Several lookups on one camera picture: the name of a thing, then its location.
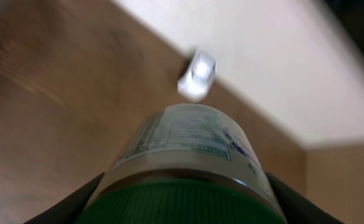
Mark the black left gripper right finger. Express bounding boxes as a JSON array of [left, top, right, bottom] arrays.
[[266, 172, 343, 224]]

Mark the green lid supplement bottle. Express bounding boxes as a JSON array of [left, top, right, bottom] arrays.
[[77, 104, 286, 223]]

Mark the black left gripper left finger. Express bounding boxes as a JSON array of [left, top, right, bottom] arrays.
[[24, 172, 105, 224]]

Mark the white barcode scanner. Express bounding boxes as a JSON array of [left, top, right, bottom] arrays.
[[177, 50, 216, 102]]

